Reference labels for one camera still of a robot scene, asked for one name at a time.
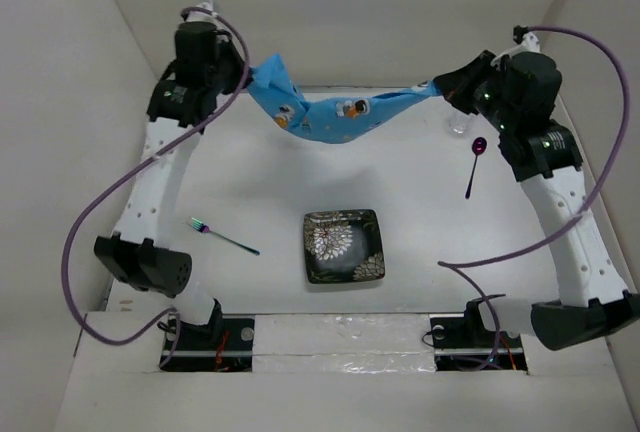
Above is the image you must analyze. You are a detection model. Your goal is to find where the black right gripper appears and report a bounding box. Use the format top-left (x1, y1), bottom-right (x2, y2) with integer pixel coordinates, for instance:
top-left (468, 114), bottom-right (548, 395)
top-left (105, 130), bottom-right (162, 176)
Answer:
top-left (435, 49), bottom-right (516, 133)

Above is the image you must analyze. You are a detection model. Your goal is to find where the blue patterned cloth napkin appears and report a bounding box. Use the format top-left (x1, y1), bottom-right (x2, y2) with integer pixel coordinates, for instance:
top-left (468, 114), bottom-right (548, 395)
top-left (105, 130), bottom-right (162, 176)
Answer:
top-left (247, 54), bottom-right (442, 144)

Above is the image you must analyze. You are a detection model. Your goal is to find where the black floral square plate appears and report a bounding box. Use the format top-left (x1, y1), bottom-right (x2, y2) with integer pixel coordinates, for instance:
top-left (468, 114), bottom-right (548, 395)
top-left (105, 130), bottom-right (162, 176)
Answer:
top-left (303, 209), bottom-right (386, 285)

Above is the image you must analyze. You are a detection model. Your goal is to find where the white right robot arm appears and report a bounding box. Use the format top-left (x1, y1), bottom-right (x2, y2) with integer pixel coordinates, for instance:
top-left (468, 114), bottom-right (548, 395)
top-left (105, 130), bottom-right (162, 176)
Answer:
top-left (434, 51), bottom-right (639, 351)

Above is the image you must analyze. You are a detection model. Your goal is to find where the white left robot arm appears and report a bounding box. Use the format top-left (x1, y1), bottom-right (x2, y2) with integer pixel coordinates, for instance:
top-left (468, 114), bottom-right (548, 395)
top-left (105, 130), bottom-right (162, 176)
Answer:
top-left (94, 22), bottom-right (244, 349)

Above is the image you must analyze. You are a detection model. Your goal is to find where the purple metal spoon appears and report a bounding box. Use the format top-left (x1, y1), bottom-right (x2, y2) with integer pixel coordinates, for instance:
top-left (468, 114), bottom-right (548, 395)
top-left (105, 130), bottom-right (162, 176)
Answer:
top-left (464, 137), bottom-right (488, 200)

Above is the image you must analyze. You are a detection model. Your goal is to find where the iridescent metal fork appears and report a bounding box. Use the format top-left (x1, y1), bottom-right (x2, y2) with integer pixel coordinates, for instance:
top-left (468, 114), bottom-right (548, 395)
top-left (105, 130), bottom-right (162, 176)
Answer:
top-left (188, 217), bottom-right (260, 256)

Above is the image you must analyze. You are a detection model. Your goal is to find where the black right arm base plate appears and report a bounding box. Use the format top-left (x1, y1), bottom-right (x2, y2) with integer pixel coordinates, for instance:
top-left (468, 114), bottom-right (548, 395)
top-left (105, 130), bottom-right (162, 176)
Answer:
top-left (421, 314), bottom-right (528, 372)

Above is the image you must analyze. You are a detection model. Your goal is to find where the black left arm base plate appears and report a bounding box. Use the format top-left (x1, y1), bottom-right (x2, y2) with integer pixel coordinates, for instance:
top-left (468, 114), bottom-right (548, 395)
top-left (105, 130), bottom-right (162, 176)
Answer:
top-left (158, 315), bottom-right (255, 373)

